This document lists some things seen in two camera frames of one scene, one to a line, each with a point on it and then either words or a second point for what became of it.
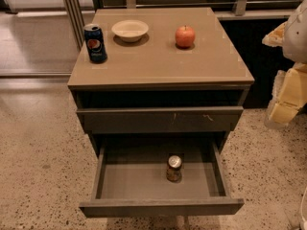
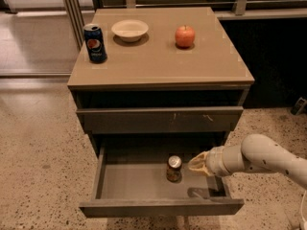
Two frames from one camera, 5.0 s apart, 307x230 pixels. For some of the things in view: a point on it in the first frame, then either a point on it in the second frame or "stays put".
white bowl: [129, 31] stays put
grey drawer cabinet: [173, 77] stays put
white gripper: [296, 37] → [214, 162]
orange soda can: [175, 169] stays put
